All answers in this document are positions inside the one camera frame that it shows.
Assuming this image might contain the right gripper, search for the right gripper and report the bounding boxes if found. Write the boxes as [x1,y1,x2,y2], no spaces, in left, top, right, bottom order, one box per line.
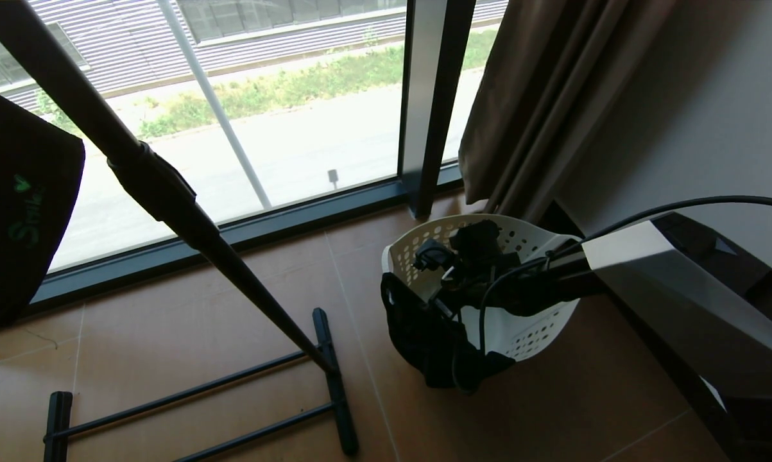
[427,269,497,321]

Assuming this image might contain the black garment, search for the black garment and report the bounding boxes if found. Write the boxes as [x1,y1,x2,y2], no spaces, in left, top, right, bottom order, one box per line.
[0,82,86,357]
[381,273,516,389]

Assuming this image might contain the white laundry basket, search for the white laundry basket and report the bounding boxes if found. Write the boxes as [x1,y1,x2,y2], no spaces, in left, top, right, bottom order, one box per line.
[381,214,582,366]

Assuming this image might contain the black clothes rack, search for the black clothes rack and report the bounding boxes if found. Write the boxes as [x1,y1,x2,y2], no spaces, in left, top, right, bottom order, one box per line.
[0,0,361,462]

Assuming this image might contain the window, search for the window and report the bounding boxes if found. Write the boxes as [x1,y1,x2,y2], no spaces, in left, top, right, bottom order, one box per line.
[0,0,508,321]

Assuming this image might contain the brown curtain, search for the brown curtain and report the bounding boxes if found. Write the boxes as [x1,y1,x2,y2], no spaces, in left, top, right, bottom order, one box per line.
[458,0,678,225]

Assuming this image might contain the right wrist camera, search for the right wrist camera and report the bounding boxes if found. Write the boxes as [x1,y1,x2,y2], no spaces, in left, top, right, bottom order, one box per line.
[413,221,505,273]

